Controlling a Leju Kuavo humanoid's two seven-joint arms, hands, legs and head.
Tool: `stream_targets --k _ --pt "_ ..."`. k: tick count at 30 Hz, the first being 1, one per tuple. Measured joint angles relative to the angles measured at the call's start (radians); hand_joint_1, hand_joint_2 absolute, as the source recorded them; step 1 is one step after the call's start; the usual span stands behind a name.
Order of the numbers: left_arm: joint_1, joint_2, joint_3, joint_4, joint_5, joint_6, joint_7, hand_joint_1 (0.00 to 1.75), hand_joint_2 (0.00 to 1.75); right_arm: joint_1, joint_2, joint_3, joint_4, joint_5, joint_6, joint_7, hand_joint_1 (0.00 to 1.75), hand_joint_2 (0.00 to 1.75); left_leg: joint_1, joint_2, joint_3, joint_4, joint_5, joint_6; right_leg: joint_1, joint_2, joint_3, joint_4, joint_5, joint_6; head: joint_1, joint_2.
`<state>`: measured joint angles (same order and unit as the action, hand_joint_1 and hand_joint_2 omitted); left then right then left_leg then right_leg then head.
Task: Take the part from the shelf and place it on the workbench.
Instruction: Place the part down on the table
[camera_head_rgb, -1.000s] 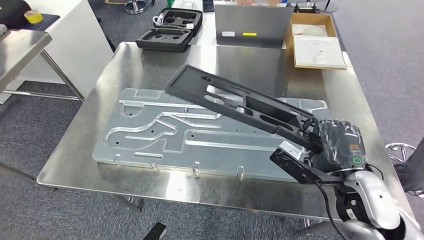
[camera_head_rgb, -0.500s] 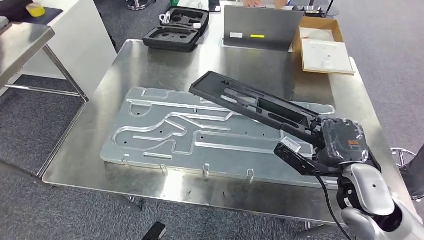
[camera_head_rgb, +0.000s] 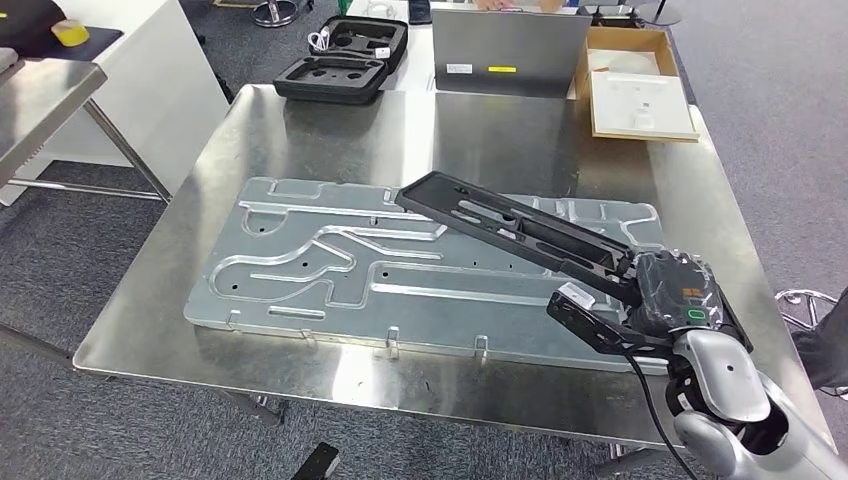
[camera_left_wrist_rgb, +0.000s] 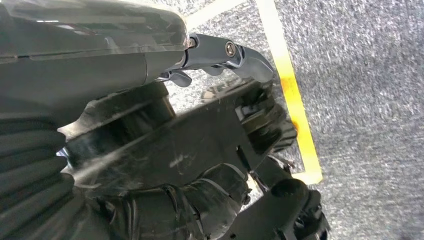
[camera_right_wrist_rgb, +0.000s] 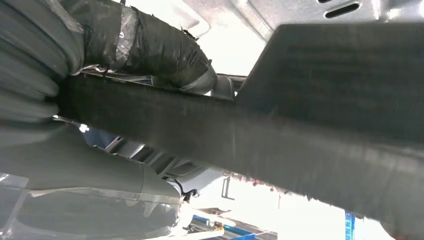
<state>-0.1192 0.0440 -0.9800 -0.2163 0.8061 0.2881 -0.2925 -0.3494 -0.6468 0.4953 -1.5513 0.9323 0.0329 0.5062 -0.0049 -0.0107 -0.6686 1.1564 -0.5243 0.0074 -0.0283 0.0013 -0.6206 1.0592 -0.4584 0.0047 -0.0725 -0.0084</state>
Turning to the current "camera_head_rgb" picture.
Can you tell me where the cardboard box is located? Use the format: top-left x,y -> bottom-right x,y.
574,26 -> 700,144

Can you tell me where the stamped metal plate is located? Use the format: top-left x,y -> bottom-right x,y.
184,175 -> 670,376

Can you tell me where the stainless steel workbench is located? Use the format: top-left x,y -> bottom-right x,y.
72,82 -> 836,475

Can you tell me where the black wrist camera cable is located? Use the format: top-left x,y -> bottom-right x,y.
622,354 -> 697,480

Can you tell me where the chrome chair base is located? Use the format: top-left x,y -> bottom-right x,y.
250,0 -> 301,29
775,289 -> 839,333

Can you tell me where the yellow tape roll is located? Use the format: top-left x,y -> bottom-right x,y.
51,18 -> 91,48

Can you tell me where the small steel table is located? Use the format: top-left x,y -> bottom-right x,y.
0,58 -> 174,203

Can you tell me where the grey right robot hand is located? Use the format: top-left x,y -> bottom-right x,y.
625,250 -> 730,336

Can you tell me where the black plastic frame part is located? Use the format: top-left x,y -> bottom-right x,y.
395,170 -> 647,309

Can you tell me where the white foam insert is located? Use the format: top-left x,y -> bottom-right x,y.
589,71 -> 699,140

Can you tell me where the black seat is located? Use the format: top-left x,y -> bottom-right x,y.
0,0 -> 125,62

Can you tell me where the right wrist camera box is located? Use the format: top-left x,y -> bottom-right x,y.
546,282 -> 670,356

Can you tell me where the black foam case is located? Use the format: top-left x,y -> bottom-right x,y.
272,15 -> 410,106

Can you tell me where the white cabinet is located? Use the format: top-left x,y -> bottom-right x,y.
0,0 -> 230,207

